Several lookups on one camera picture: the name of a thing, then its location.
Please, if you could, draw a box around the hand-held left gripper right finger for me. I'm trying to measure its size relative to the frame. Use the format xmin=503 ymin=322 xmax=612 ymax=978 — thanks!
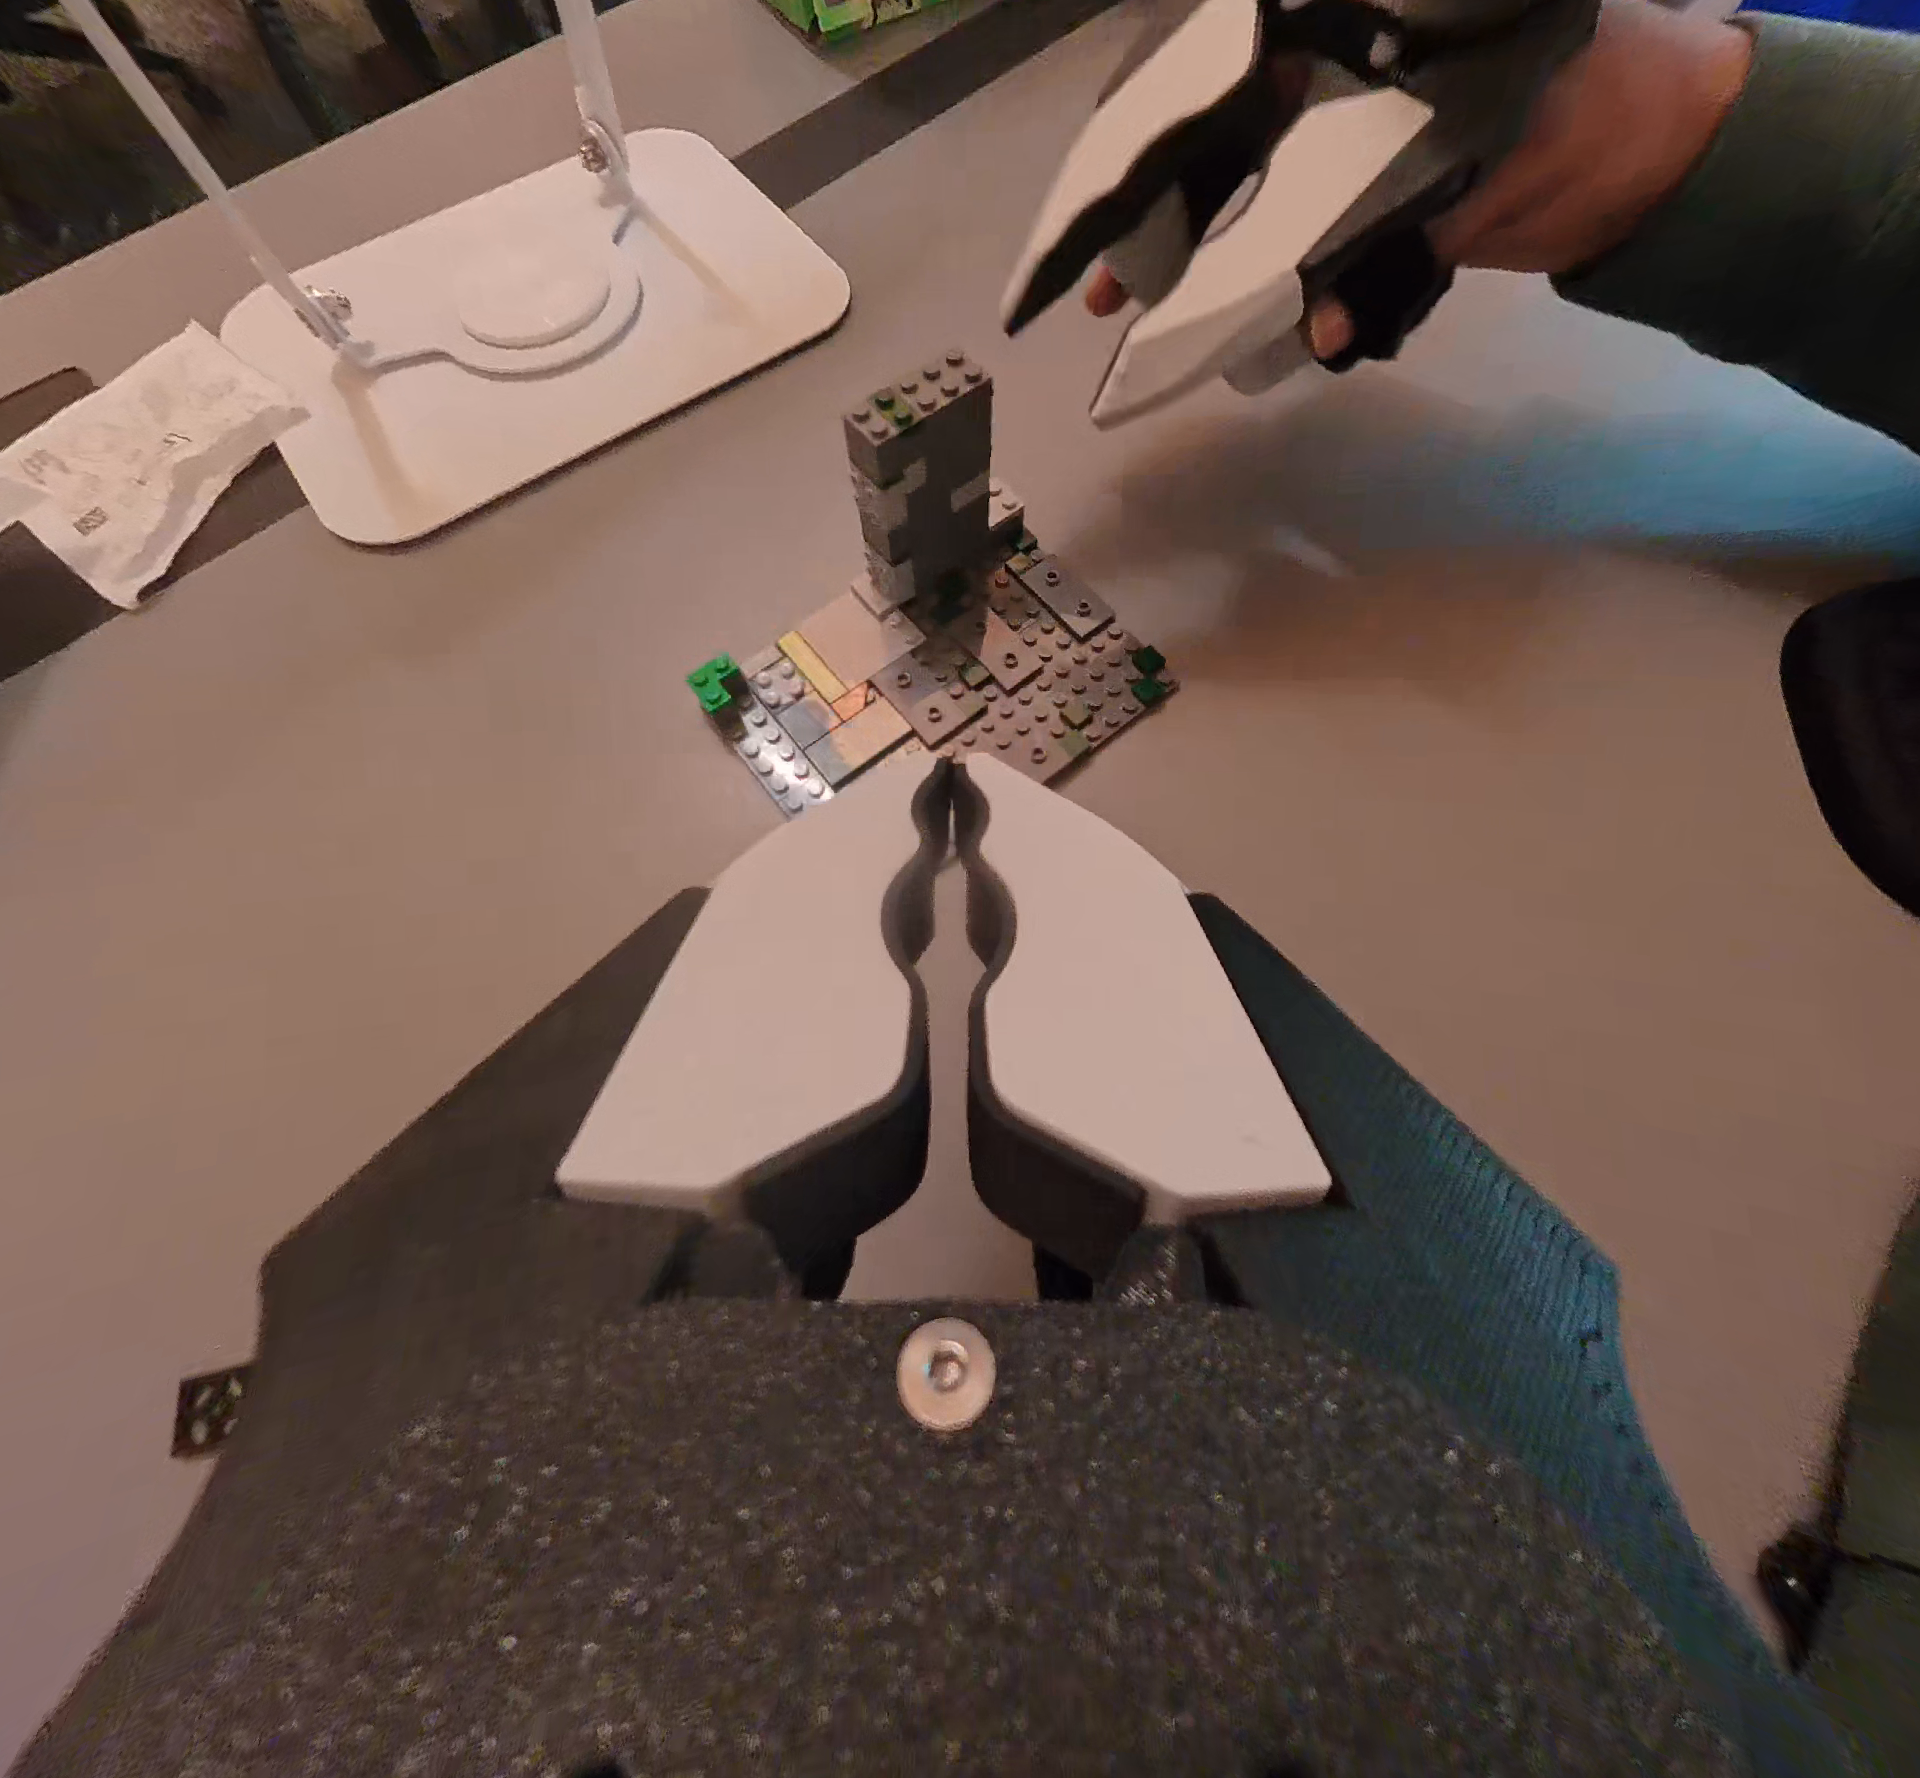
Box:
xmin=945 ymin=752 xmax=1334 ymax=1302

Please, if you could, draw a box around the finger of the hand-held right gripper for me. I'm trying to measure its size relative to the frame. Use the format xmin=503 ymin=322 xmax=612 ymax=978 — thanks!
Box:
xmin=1003 ymin=0 xmax=1271 ymax=342
xmin=1085 ymin=89 xmax=1437 ymax=434

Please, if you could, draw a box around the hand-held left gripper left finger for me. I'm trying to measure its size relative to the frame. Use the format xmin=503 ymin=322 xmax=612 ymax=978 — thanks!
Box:
xmin=554 ymin=752 xmax=947 ymax=1302

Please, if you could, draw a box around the grey toy brick model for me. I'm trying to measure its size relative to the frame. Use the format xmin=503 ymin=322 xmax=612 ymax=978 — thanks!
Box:
xmin=688 ymin=346 xmax=1179 ymax=820

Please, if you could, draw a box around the person's right forearm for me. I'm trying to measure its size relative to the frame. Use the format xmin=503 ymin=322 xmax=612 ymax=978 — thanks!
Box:
xmin=1553 ymin=9 xmax=1920 ymax=420

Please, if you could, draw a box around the person's right hand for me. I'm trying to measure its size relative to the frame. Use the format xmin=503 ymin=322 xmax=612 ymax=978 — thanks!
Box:
xmin=1433 ymin=0 xmax=1762 ymax=277

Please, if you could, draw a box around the small dark brick piece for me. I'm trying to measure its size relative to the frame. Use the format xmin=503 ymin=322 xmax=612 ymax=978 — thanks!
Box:
xmin=173 ymin=1367 xmax=249 ymax=1459

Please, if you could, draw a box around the white book stand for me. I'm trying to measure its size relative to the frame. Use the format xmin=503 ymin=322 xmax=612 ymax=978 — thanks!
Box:
xmin=0 ymin=0 xmax=851 ymax=550

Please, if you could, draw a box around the white printed paper bag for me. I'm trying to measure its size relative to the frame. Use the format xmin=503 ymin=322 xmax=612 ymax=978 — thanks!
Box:
xmin=0 ymin=322 xmax=313 ymax=606

